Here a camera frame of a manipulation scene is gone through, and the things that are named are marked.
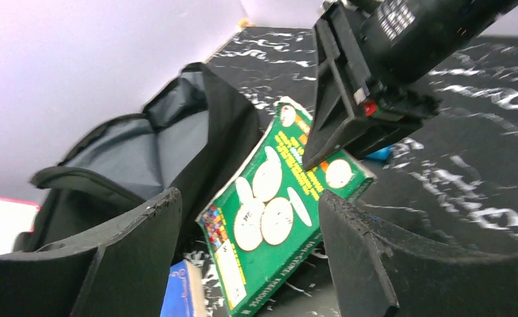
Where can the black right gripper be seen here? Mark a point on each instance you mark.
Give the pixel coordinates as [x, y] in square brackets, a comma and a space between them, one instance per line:
[373, 58]

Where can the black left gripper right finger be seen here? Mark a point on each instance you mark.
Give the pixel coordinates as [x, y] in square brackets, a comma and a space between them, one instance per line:
[380, 269]

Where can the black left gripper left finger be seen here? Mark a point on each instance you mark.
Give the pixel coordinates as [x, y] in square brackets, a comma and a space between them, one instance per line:
[117, 268]

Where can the blue orange paperback book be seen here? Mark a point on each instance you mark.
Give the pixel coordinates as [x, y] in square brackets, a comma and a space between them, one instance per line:
[184, 295]

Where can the green comic paperback book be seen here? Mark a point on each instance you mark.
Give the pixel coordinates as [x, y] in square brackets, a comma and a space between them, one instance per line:
[264, 222]

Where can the black student backpack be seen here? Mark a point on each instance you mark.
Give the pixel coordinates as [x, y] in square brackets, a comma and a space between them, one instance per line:
[193, 136]

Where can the blue capped black highlighter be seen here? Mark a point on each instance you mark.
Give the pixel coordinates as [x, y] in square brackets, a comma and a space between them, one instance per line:
[382, 155]

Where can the pink framed whiteboard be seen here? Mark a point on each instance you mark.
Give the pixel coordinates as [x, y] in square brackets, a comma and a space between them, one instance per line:
[15, 217]

